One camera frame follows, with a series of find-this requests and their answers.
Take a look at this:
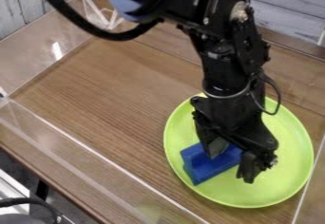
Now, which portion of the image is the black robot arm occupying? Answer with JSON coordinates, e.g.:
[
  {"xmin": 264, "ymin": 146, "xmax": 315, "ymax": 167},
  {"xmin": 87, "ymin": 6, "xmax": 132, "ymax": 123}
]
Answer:
[{"xmin": 110, "ymin": 0, "xmax": 279, "ymax": 183}]

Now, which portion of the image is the green round plate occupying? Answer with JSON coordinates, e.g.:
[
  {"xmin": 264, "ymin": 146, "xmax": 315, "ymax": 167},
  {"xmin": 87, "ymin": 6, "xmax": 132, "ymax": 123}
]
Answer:
[{"xmin": 164, "ymin": 102, "xmax": 314, "ymax": 208}]

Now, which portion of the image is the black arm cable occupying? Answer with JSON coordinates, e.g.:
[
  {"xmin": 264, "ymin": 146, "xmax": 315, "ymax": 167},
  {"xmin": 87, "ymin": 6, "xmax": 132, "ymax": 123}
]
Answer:
[{"xmin": 25, "ymin": 0, "xmax": 166, "ymax": 42}]

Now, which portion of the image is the clear acrylic enclosure wall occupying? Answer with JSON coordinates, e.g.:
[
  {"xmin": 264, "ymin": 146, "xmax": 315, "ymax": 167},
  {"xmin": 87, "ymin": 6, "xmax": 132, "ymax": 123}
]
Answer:
[{"xmin": 0, "ymin": 12, "xmax": 325, "ymax": 224}]

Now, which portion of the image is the blue T-shaped block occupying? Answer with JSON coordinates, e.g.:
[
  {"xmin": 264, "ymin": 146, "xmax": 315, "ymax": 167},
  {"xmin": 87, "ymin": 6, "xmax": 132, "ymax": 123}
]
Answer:
[{"xmin": 181, "ymin": 143, "xmax": 243, "ymax": 185}]

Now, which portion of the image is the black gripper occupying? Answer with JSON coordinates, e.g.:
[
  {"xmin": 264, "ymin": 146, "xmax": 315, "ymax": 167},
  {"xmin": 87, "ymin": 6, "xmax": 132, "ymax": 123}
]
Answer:
[{"xmin": 190, "ymin": 96, "xmax": 280, "ymax": 184}]

